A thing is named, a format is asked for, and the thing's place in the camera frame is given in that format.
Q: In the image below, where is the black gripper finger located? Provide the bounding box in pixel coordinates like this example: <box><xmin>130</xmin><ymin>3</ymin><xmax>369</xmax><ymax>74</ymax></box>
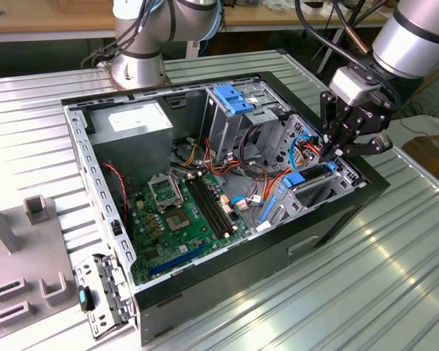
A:
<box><xmin>334</xmin><ymin>132</ymin><xmax>395</xmax><ymax>159</ymax></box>
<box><xmin>320</xmin><ymin>90</ymin><xmax>364</xmax><ymax>157</ymax></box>

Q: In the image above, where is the orange power wire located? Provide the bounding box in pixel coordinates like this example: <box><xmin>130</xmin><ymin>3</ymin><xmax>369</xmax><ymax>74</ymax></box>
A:
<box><xmin>262</xmin><ymin>142</ymin><xmax>323</xmax><ymax>203</ymax></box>

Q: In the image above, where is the hard disk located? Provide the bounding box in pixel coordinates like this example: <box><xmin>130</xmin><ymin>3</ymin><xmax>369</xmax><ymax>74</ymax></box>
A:
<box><xmin>259</xmin><ymin>160</ymin><xmax>337</xmax><ymax>224</ymax></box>

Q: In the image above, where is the metal disk bay cage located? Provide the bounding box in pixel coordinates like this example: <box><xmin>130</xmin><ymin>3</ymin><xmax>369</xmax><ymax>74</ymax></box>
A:
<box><xmin>258</xmin><ymin>113</ymin><xmax>367</xmax><ymax>235</ymax></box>

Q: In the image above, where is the brown cardboard box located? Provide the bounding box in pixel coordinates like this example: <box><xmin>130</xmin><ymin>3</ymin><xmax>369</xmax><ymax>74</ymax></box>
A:
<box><xmin>402</xmin><ymin>133</ymin><xmax>439</xmax><ymax>187</ymax></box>

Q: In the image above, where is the blue plastic drive latch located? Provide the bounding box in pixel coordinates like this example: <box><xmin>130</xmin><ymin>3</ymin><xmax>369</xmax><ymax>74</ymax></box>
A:
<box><xmin>212</xmin><ymin>84</ymin><xmax>255</xmax><ymax>115</ymax></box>

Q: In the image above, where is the metal optical drive cage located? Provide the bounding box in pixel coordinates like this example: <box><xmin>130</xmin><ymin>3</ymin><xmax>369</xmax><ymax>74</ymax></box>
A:
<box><xmin>199</xmin><ymin>78</ymin><xmax>292</xmax><ymax>162</ymax></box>

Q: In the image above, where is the black RAM slot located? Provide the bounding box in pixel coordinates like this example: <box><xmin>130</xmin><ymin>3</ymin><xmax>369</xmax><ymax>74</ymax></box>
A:
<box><xmin>202</xmin><ymin>173</ymin><xmax>239</xmax><ymax>231</ymax></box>
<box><xmin>190</xmin><ymin>175</ymin><xmax>228</xmax><ymax>236</ymax></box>
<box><xmin>196</xmin><ymin>174</ymin><xmax>233</xmax><ymax>234</ymax></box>
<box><xmin>184</xmin><ymin>177</ymin><xmax>222</xmax><ymax>238</ymax></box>

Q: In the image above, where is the black open PC case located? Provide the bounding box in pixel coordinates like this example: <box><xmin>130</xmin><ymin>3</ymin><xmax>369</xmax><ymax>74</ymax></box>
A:
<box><xmin>60</xmin><ymin>71</ymin><xmax>391</xmax><ymax>347</ymax></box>

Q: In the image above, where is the CPU socket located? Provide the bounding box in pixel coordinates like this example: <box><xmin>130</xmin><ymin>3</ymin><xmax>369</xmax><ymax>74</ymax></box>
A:
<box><xmin>164</xmin><ymin>208</ymin><xmax>191</xmax><ymax>233</ymax></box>

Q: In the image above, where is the grey power supply unit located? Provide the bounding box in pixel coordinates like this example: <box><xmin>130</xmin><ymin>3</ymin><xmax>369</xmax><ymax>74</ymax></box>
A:
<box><xmin>86</xmin><ymin>100</ymin><xmax>175</xmax><ymax>184</ymax></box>

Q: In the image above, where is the green motherboard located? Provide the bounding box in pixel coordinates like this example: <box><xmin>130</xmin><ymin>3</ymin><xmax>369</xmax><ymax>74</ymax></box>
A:
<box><xmin>126</xmin><ymin>171</ymin><xmax>257</xmax><ymax>286</ymax></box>

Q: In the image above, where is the blue expansion slot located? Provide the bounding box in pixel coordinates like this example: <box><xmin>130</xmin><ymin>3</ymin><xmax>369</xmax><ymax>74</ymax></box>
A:
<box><xmin>149</xmin><ymin>243</ymin><xmax>208</xmax><ymax>277</ymax></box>

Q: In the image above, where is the black clip with blue tab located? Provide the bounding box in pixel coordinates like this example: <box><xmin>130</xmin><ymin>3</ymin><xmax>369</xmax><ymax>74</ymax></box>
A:
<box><xmin>77</xmin><ymin>286</ymin><xmax>96</xmax><ymax>312</ymax></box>

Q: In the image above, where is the wooden desk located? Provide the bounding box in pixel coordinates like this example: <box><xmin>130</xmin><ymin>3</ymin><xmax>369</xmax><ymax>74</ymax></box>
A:
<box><xmin>0</xmin><ymin>0</ymin><xmax>392</xmax><ymax>43</ymax></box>

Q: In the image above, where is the grey parts rack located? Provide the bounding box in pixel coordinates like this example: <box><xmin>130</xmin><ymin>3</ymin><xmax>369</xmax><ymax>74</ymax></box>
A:
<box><xmin>0</xmin><ymin>182</ymin><xmax>96</xmax><ymax>344</ymax></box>

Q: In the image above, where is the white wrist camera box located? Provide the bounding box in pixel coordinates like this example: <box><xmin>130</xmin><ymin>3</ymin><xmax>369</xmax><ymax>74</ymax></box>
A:
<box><xmin>329</xmin><ymin>65</ymin><xmax>383</xmax><ymax>107</ymax></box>

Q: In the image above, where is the blue data wire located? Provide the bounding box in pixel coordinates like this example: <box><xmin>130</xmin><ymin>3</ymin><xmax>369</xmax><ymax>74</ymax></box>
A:
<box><xmin>288</xmin><ymin>126</ymin><xmax>318</xmax><ymax>172</ymax></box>

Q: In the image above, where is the black wire loop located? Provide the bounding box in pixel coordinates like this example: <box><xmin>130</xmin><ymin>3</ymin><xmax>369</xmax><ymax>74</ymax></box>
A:
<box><xmin>239</xmin><ymin>126</ymin><xmax>275</xmax><ymax>180</ymax></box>

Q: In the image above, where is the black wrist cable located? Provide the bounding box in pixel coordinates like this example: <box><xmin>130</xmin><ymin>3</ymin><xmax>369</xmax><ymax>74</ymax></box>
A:
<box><xmin>294</xmin><ymin>0</ymin><xmax>403</xmax><ymax>110</ymax></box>

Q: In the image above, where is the red orange wire bundle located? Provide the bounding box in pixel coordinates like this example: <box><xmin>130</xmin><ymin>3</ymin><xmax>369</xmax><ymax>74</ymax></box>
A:
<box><xmin>203</xmin><ymin>137</ymin><xmax>242</xmax><ymax>178</ymax></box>

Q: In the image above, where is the yellow wire bundle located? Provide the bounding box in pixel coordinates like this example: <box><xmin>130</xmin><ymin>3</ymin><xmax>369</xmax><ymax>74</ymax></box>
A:
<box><xmin>182</xmin><ymin>138</ymin><xmax>203</xmax><ymax>167</ymax></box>

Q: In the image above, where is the metal socket cover frame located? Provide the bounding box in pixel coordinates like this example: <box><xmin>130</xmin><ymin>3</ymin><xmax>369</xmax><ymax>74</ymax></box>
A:
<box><xmin>148</xmin><ymin>175</ymin><xmax>186</xmax><ymax>213</ymax></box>

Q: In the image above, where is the red black fan wire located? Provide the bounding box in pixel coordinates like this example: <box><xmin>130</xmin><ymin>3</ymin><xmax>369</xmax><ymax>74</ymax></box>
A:
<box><xmin>102</xmin><ymin>162</ymin><xmax>131</xmax><ymax>222</ymax></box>

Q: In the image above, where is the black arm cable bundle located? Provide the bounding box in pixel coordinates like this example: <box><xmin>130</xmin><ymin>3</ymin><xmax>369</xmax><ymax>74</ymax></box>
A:
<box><xmin>80</xmin><ymin>0</ymin><xmax>169</xmax><ymax>70</ymax></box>

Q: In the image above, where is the metal slot retainer bracket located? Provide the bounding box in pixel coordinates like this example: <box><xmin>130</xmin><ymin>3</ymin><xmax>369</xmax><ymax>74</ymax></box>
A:
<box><xmin>75</xmin><ymin>254</ymin><xmax>138</xmax><ymax>339</ymax></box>

